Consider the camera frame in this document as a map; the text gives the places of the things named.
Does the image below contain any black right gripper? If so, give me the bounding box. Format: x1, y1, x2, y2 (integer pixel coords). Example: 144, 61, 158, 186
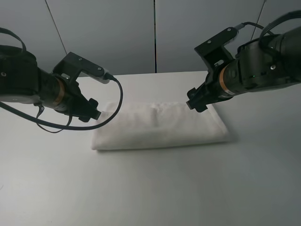
186, 68, 227, 113

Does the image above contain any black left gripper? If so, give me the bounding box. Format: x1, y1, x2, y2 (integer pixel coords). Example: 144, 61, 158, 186
55, 80, 101, 122

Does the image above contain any white towel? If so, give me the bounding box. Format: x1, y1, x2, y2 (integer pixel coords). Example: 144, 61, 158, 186
91, 102, 230, 151

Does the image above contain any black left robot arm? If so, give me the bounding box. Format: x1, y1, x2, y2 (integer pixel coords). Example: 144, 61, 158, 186
0, 45, 106, 122

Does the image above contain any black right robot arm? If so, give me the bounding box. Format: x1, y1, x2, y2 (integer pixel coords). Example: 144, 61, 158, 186
187, 27, 301, 113

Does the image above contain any black left camera cable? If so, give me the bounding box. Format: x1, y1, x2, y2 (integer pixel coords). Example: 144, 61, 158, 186
0, 74, 124, 134

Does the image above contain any black camera cable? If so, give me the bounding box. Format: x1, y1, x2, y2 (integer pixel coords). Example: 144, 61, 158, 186
242, 22, 265, 30
0, 74, 124, 134

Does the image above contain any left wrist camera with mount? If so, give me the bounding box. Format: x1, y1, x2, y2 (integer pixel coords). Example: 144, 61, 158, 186
53, 52, 114, 84

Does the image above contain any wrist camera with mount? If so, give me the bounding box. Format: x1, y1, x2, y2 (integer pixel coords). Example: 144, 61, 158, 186
194, 24, 244, 72
53, 52, 114, 84

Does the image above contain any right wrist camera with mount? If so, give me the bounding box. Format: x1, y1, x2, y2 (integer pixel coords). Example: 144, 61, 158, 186
194, 24, 244, 72

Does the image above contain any black right camera cable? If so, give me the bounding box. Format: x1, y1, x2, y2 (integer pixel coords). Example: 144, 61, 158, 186
242, 22, 265, 30

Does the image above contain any flat cable on left arm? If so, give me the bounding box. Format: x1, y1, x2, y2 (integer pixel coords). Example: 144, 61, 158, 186
0, 27, 27, 54

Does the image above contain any flat cable on arm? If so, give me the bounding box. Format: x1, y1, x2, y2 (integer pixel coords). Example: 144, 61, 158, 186
260, 9, 301, 38
0, 27, 27, 54

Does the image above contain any flat cable on right arm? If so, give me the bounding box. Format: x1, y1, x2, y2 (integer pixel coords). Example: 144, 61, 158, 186
260, 9, 301, 38

